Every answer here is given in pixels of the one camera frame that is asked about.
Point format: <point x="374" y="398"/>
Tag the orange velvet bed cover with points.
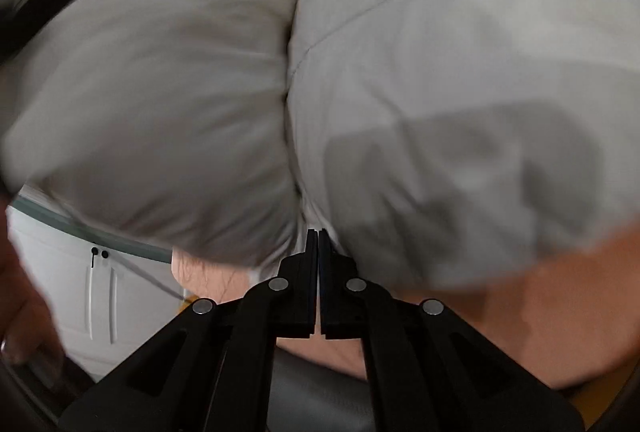
<point x="550" y="311"/>

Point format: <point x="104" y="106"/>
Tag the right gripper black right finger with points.
<point x="428" y="369"/>

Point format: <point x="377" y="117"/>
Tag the person left hand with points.
<point x="27" y="326"/>

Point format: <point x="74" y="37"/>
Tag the cream quilted puffer jacket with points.
<point x="163" y="120"/>

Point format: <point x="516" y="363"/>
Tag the white panelled wardrobe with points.
<point x="107" y="299"/>

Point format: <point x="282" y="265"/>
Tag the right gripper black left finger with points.
<point x="210" y="368"/>

